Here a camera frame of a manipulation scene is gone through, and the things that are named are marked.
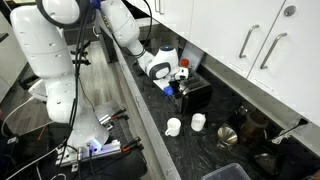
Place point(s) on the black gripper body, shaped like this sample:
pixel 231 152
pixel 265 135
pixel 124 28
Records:
pixel 173 93

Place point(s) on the black and steel toaster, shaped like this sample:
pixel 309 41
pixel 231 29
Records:
pixel 200 96

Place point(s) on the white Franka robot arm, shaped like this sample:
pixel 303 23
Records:
pixel 43 50

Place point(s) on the red lidded jar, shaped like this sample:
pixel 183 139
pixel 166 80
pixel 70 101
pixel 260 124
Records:
pixel 184 62

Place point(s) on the white ceramic mug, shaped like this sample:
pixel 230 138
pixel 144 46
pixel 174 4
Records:
pixel 174 126
pixel 198 121

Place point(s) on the white leaning board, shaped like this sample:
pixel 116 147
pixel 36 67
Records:
pixel 193 55

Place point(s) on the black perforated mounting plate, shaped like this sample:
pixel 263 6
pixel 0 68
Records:
pixel 120 131

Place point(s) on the steel conical funnel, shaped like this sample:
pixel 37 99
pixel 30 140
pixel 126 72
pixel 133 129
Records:
pixel 227 136

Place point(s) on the dark glass coffee carafe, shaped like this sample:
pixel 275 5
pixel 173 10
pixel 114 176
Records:
pixel 253 128

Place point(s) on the clear plastic container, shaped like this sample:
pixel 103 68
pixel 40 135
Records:
pixel 226 172

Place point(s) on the white cabinet door with lock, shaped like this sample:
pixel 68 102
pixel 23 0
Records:
pixel 300 66

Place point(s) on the round silver cabinet lock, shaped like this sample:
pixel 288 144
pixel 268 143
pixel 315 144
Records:
pixel 289 10

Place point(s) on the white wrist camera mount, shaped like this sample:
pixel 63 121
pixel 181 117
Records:
pixel 181 73

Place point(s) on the aluminium mounting rail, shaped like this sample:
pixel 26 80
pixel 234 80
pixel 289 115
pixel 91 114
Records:
pixel 106 148

